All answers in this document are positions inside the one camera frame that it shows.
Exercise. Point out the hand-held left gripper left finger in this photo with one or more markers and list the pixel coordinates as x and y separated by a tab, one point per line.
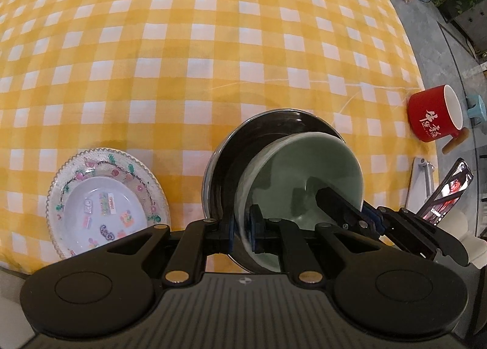
230	234

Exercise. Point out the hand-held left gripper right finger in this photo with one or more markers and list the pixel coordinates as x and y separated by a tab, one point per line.
252	233

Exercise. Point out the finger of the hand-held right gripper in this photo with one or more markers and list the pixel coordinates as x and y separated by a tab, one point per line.
374	217
338	208

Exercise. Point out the green ceramic bowl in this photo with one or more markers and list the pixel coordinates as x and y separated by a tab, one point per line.
315	166

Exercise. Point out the small white printed plate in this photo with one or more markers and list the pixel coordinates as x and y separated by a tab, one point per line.
102	212

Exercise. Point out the patterned paper plate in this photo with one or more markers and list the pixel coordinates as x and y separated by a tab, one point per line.
72	170

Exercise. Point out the black smartphone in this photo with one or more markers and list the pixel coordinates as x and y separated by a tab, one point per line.
447	191

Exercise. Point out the grey phone stand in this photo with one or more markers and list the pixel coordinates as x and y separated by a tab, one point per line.
422	177

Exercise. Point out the small blue stool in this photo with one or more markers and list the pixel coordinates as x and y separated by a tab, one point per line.
478	109

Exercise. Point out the yellow checked tablecloth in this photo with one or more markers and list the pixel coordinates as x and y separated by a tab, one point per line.
190	48

